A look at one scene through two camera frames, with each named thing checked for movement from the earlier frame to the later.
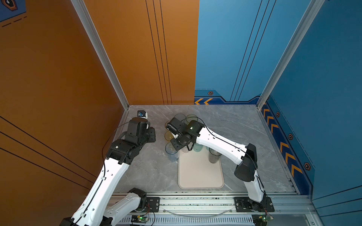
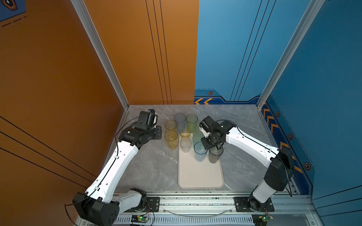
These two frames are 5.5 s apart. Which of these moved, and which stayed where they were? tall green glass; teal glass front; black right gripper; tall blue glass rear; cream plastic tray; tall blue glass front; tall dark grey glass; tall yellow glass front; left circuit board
Moved: tall blue glass front; black right gripper; teal glass front
Stayed: tall yellow glass front; cream plastic tray; tall blue glass rear; tall dark grey glass; left circuit board; tall green glass
